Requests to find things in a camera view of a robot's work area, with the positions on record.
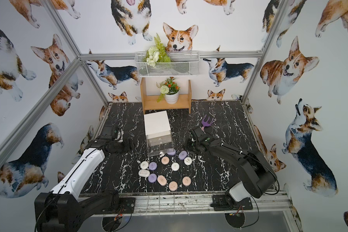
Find purple earphone case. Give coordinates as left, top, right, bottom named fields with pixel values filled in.
left=148, top=162, right=158, bottom=171
left=178, top=150, right=188, bottom=160
left=148, top=174, right=157, bottom=183
left=167, top=149, right=176, bottom=156

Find purple earphone case top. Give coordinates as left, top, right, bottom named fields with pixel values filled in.
left=167, top=149, right=176, bottom=156

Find white mini drawer cabinet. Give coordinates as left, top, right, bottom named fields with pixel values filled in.
left=144, top=111, right=172, bottom=147

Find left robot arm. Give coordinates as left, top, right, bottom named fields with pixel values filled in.
left=34, top=139, right=135, bottom=232

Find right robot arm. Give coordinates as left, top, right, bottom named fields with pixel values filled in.
left=187, top=126, right=277, bottom=202

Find purple pink toy rake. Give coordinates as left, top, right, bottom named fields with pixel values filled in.
left=201, top=115, right=215, bottom=131

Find white earphone case right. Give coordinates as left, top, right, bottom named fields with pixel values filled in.
left=184, top=157, right=192, bottom=166

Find white earphone case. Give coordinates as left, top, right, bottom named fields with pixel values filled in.
left=140, top=161, right=149, bottom=170
left=171, top=162, right=180, bottom=172
left=184, top=157, right=192, bottom=166

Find white earphone case upper left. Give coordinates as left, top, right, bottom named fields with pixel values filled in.
left=140, top=161, right=149, bottom=170

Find white earphone case middle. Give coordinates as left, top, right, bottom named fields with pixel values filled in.
left=171, top=162, right=180, bottom=172

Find white earphone case oval left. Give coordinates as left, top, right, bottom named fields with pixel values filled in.
left=138, top=169, right=150, bottom=178

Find pink earphone case upper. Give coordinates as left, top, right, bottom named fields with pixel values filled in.
left=161, top=157, right=170, bottom=165

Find pink earphone case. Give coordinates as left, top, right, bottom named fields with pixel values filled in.
left=182, top=177, right=191, bottom=186
left=169, top=181, right=178, bottom=191
left=161, top=157, right=170, bottom=165

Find pink earphone case right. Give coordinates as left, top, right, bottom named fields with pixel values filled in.
left=182, top=177, right=191, bottom=186

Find wooden shelf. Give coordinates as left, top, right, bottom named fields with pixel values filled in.
left=140, top=77, right=192, bottom=114

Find pink earphone case oval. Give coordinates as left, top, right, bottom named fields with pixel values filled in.
left=157, top=175, right=167, bottom=186

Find pink earphone case bottom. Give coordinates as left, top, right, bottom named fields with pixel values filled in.
left=169, top=181, right=178, bottom=191

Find white potted plant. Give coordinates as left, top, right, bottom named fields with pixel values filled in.
left=156, top=77, right=180, bottom=105

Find green white artificial flowers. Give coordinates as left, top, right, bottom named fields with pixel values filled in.
left=143, top=34, right=172, bottom=67

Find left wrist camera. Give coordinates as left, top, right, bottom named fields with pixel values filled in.
left=99, top=125, right=122, bottom=141

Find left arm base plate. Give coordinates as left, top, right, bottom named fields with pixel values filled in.
left=117, top=197, right=136, bottom=214

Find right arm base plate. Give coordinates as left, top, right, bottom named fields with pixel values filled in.
left=210, top=195, right=253, bottom=211

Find white wire basket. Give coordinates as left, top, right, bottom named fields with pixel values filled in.
left=134, top=51, right=200, bottom=77

